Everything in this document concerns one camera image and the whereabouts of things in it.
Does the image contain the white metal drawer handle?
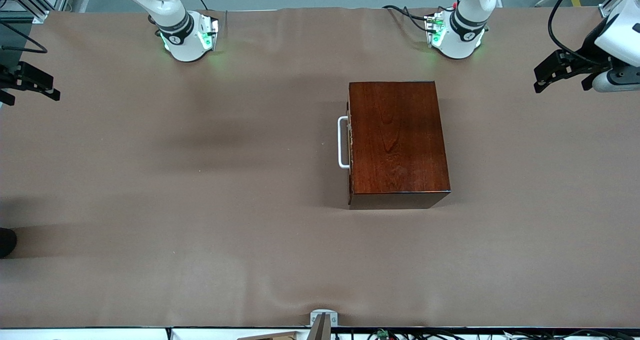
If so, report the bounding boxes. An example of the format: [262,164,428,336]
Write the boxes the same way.
[337,115,351,170]

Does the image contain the black round object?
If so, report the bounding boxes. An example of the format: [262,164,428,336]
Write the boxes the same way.
[0,227,18,259]

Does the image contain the dark brown wooden cabinet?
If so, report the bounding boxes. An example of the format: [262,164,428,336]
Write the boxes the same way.
[347,81,452,211]

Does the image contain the brown table cover mat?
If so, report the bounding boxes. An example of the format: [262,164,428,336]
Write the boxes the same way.
[0,5,640,329]

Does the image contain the grey mounting bar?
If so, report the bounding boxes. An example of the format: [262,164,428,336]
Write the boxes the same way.
[306,312,332,340]

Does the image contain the brown wooden board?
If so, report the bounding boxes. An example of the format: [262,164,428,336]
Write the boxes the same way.
[236,331,301,340]

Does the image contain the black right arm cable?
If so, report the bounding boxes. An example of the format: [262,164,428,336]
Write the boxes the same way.
[0,22,49,55]

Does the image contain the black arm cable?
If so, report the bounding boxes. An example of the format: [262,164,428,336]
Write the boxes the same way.
[0,22,49,55]
[548,0,608,67]

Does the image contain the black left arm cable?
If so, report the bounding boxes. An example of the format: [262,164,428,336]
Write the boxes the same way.
[548,0,608,67]

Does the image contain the tangled black cables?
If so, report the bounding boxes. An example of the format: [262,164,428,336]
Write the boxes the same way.
[332,328,640,340]

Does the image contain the silver metal bracket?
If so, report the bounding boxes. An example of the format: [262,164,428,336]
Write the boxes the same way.
[309,309,339,328]

